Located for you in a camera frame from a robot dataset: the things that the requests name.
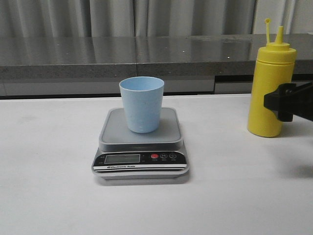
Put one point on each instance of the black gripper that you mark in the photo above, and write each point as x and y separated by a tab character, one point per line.
290	100

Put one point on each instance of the yellow squeeze bottle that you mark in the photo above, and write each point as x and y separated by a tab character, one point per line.
274	66

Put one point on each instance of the light blue plastic cup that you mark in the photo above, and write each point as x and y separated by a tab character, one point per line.
142	102

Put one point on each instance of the silver digital kitchen scale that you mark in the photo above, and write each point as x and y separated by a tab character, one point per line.
126	157

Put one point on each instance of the grey stone counter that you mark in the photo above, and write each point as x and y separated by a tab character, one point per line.
94	66

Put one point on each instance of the grey pleated curtain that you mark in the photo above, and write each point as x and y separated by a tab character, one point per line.
149	18

